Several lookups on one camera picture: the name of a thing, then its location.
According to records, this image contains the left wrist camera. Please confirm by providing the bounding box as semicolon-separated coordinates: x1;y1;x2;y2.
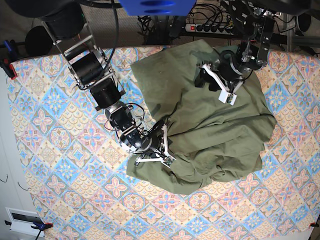
218;90;237;106

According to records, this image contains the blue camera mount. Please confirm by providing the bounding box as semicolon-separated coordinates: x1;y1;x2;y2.
119;0;196;16

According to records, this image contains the orange clamp lower right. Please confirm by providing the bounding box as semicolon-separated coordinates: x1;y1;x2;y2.
309;222;319;228

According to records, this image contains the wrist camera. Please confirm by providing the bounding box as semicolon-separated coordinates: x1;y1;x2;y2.
162;156;176;168
218;90;237;106

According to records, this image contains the blue clamp upper left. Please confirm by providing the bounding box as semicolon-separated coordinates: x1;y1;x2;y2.
0;40;17;80

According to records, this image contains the blue clamp lower left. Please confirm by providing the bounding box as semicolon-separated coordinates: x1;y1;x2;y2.
4;220;53;237

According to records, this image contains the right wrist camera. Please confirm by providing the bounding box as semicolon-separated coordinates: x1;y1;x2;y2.
162;156;176;168

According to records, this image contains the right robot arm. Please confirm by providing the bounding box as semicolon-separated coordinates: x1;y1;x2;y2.
6;0;172;164

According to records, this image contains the white power strip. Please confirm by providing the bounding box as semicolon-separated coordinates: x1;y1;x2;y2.
184;23;234;35

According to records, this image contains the blue clamp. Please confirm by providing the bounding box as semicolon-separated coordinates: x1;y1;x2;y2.
4;220;53;237
0;40;17;80

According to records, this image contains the green t-shirt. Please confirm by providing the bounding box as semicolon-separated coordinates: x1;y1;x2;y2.
126;40;277;195

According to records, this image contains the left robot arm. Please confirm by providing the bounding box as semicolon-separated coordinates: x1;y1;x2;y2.
194;0;275;95

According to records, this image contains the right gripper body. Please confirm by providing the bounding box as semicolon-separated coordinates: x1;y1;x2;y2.
139;120;166;160

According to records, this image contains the black round stool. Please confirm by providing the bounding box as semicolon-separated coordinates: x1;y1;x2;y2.
24;25;53;57

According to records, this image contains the patterned tablecloth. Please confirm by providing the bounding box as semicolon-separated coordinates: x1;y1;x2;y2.
6;51;320;240

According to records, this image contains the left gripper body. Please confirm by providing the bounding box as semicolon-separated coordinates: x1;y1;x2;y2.
199;51;253;87

